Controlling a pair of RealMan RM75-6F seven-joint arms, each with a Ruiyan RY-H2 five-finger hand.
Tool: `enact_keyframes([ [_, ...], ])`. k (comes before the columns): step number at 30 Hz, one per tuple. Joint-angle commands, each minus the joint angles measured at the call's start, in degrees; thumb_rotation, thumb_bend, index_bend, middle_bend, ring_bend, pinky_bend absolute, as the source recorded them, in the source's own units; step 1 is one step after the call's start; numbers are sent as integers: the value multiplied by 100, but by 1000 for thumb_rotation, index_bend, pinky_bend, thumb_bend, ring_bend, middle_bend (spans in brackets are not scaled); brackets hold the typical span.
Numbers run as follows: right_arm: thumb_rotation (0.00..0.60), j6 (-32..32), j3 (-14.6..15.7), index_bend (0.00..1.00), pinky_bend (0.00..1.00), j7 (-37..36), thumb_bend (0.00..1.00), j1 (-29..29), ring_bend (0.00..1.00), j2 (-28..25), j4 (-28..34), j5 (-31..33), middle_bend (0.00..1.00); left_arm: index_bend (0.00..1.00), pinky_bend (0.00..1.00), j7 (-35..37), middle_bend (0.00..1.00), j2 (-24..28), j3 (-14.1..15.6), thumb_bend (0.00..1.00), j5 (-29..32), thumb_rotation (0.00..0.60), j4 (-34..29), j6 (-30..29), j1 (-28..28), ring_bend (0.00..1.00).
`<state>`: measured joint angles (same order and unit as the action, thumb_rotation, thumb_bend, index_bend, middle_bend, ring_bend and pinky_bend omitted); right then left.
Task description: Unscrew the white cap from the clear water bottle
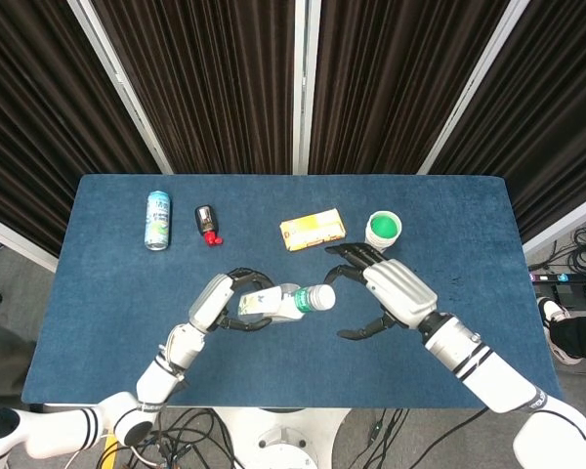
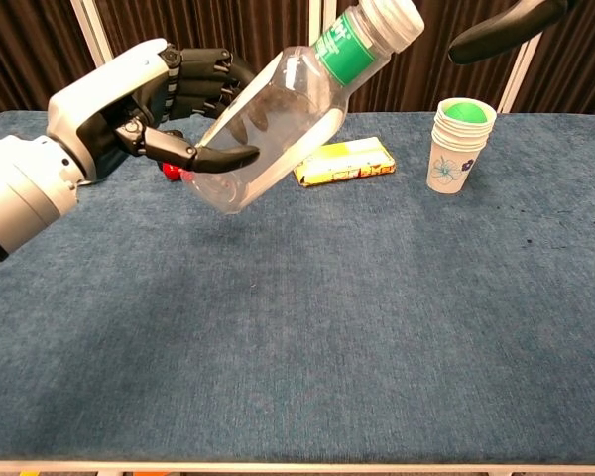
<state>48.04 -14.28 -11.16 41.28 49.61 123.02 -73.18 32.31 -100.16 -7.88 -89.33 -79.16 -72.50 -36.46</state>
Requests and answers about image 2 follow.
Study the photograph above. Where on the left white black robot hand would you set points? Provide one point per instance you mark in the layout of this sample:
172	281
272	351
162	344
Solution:
104	99

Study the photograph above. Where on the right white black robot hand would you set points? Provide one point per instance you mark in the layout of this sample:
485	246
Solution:
506	25

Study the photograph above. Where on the white plastic bottle cap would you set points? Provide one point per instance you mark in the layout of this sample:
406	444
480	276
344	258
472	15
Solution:
394	22

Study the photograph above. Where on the clear plastic bottle green label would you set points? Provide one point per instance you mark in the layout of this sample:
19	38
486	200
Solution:
297	109

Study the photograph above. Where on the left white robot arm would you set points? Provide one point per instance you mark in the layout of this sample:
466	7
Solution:
20	193

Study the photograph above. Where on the small red black bottle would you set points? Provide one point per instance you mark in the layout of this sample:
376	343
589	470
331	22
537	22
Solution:
171	171

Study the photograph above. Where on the dark brown pleated curtain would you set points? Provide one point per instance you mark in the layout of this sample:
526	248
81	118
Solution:
575	74
25	49
426	84
203	25

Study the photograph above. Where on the green ball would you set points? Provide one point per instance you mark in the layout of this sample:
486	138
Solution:
466	113

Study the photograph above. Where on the white paper cup stack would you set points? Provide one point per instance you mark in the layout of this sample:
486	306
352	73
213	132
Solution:
448	163

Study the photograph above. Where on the yellow snack packet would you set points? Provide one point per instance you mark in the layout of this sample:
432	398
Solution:
347	161

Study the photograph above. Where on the blue table cloth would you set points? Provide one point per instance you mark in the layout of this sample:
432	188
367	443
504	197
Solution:
297	322

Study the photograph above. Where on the white frame post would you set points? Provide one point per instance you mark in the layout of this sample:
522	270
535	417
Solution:
518	74
320	20
86	30

